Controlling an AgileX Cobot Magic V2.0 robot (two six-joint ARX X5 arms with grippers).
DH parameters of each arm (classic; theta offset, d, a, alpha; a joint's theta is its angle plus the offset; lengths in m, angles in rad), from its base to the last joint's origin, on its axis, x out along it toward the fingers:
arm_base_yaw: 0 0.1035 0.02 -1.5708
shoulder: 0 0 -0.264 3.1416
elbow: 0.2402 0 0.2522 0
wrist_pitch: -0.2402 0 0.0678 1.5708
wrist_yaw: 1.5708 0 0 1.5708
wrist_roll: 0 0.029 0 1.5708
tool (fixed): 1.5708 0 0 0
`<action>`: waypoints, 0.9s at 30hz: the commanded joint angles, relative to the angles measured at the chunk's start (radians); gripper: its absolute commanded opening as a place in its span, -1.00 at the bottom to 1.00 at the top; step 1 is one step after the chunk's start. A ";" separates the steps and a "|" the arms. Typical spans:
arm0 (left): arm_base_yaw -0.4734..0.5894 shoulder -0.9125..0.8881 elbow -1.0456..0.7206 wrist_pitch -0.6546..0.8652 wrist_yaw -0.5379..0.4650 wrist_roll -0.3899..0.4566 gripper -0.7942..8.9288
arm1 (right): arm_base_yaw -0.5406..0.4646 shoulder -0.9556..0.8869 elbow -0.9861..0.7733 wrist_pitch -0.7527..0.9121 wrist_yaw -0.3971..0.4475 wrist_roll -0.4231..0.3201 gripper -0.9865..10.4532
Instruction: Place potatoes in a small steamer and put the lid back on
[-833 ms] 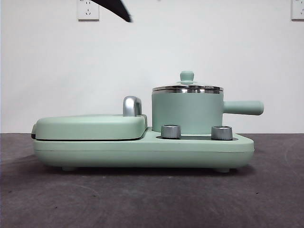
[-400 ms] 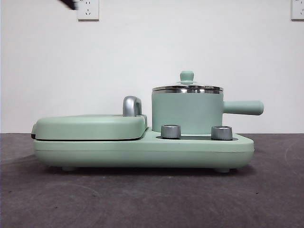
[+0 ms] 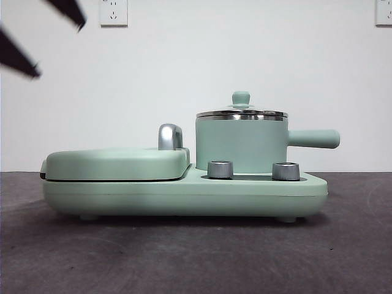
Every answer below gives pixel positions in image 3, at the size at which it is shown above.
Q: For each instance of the silver control knob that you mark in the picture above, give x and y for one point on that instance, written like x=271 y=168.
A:
x=285 y=171
x=220 y=169

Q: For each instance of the white wall socket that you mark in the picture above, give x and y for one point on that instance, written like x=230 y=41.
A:
x=384 y=12
x=113 y=13

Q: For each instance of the glass pot lid green knob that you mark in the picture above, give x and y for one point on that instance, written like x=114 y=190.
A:
x=241 y=98

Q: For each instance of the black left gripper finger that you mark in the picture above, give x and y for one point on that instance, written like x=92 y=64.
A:
x=15 y=52
x=69 y=10

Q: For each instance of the mint green breakfast machine base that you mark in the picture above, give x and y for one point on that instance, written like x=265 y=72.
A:
x=153 y=196

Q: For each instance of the mint green steamer pot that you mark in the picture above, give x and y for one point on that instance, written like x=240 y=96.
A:
x=239 y=141

